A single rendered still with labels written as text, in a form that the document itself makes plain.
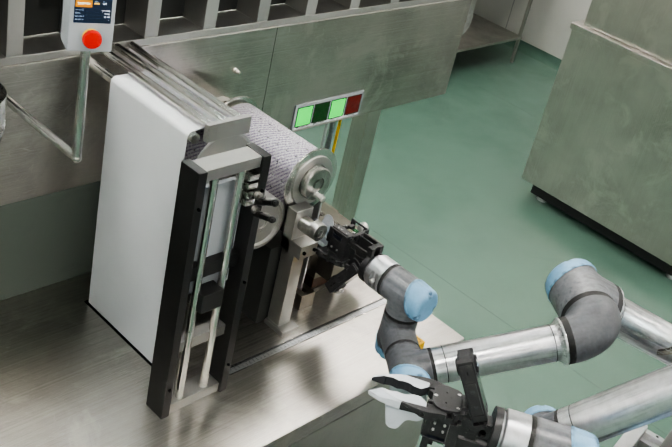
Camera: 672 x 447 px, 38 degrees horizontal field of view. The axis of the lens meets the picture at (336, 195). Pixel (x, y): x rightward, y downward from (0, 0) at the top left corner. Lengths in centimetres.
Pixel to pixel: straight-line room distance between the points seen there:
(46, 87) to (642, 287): 327
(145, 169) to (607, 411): 93
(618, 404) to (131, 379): 93
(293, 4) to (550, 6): 471
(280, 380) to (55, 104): 71
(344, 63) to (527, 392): 169
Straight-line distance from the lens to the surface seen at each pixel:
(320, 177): 204
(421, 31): 271
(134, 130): 188
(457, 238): 451
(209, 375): 201
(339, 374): 211
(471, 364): 153
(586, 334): 200
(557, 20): 695
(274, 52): 231
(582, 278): 210
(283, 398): 203
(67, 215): 215
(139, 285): 200
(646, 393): 169
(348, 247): 208
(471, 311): 406
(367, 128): 300
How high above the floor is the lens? 223
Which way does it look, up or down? 29 degrees down
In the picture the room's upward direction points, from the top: 13 degrees clockwise
